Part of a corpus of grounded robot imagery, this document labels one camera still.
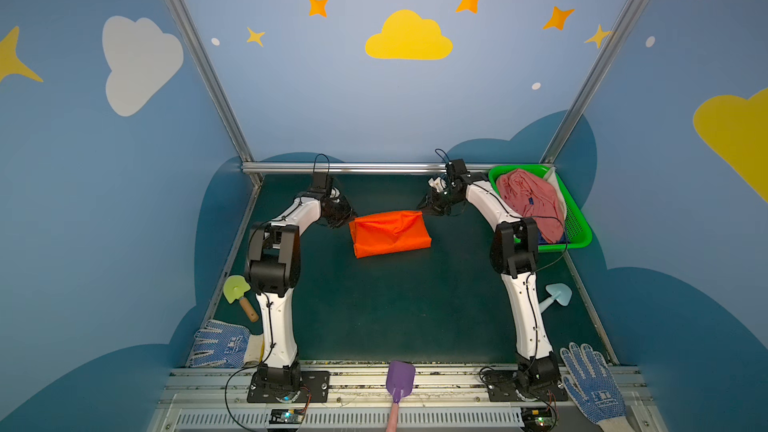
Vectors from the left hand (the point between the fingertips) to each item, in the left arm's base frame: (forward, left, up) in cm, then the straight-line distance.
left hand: (360, 212), depth 101 cm
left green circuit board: (-57, +15, -9) cm, 59 cm away
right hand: (+4, -21, 0) cm, 22 cm away
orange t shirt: (-5, -10, -5) cm, 12 cm away
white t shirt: (+16, -71, +2) cm, 73 cm away
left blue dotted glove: (-41, +36, -8) cm, 55 cm away
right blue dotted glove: (-50, -63, -8) cm, 81 cm away
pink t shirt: (+7, -61, +1) cm, 61 cm away
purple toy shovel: (-49, -13, -7) cm, 51 cm away
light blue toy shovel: (-25, -63, -7) cm, 68 cm away
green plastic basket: (-5, -74, -1) cm, 74 cm away
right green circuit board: (-56, -47, -9) cm, 74 cm away
